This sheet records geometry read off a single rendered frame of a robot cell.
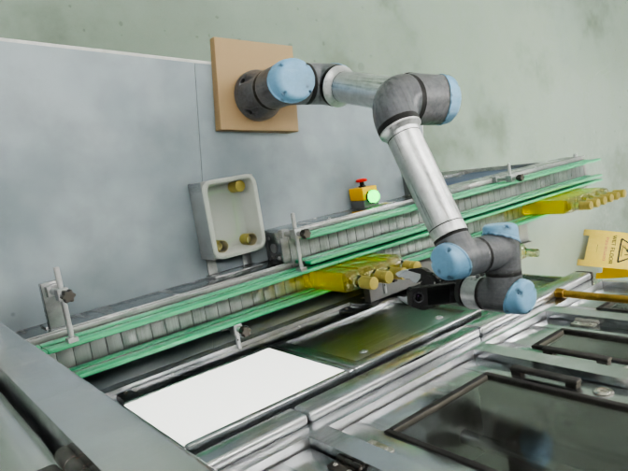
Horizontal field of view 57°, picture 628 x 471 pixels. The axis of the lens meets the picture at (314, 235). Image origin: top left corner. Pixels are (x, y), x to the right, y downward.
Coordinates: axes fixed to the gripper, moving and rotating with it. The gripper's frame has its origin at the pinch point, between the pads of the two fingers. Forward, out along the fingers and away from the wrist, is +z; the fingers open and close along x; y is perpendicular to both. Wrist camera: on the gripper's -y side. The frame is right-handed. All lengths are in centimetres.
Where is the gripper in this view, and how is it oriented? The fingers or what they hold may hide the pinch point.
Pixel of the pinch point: (398, 286)
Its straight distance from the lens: 149.9
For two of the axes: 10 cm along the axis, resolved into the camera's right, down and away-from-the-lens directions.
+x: -1.0, -9.9, -0.9
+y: 7.9, -1.4, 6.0
